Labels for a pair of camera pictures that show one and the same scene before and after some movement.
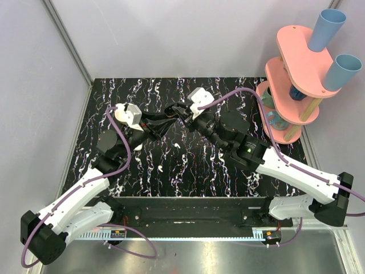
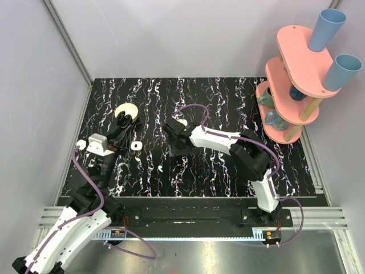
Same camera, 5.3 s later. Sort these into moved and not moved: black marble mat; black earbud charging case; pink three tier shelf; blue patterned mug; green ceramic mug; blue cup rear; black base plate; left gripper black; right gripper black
Moved: left gripper black; black earbud charging case; right gripper black
Not moved: blue patterned mug; green ceramic mug; black base plate; black marble mat; blue cup rear; pink three tier shelf
